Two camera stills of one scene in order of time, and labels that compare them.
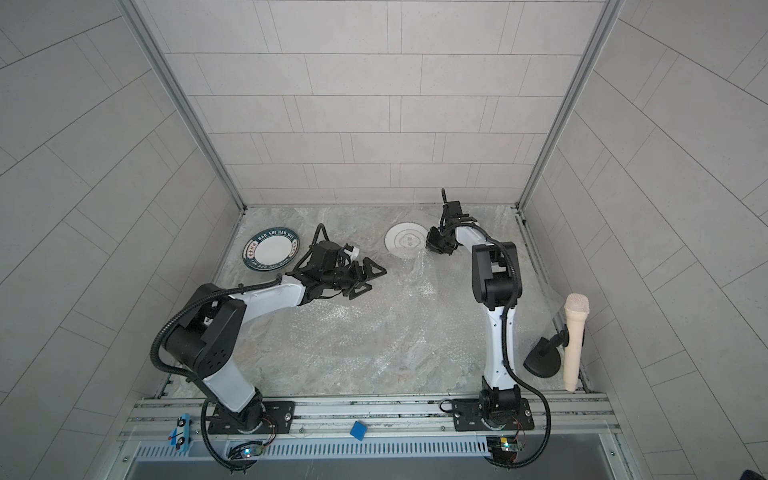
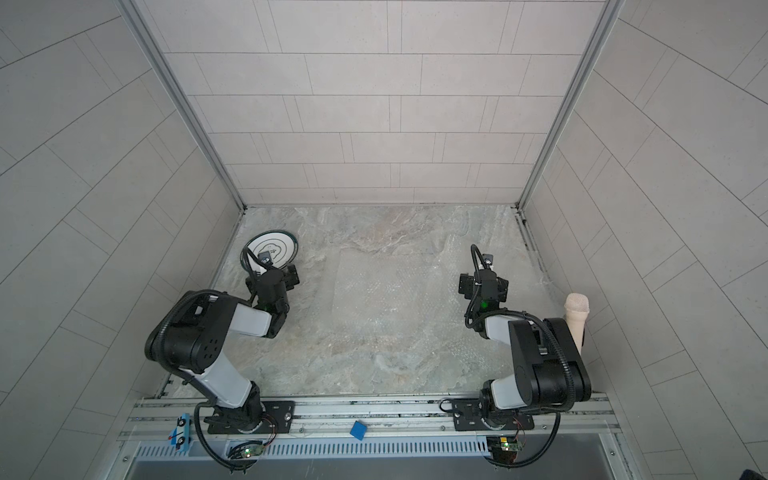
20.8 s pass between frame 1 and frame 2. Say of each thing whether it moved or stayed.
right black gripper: moved
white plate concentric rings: moved
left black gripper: moved
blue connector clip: stayed
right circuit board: stayed
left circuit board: stayed
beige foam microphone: stayed
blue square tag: stayed
